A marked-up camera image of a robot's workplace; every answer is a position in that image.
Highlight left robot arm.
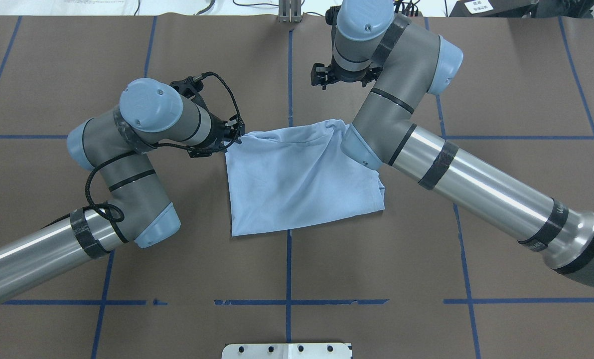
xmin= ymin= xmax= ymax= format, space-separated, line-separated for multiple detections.
xmin=0 ymin=71 xmax=244 ymax=305

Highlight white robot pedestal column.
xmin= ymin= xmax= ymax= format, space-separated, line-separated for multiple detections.
xmin=221 ymin=343 xmax=353 ymax=359

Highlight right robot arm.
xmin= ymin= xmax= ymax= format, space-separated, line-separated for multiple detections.
xmin=326 ymin=0 xmax=594 ymax=288

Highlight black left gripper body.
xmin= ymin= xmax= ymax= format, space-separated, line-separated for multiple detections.
xmin=188 ymin=117 xmax=245 ymax=158

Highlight light blue t-shirt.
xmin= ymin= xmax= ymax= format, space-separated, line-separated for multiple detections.
xmin=225 ymin=119 xmax=385 ymax=236

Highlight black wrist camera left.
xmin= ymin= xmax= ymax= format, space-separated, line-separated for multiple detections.
xmin=169 ymin=75 xmax=204 ymax=104

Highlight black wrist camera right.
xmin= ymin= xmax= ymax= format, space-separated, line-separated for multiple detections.
xmin=310 ymin=63 xmax=337 ymax=91

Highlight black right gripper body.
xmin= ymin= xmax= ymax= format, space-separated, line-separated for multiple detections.
xmin=329 ymin=63 xmax=383 ymax=88

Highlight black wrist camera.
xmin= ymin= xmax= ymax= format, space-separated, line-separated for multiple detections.
xmin=310 ymin=63 xmax=337 ymax=91
xmin=169 ymin=75 xmax=204 ymax=104

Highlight aluminium frame post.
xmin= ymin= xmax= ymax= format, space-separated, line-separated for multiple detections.
xmin=278 ymin=0 xmax=303 ymax=23

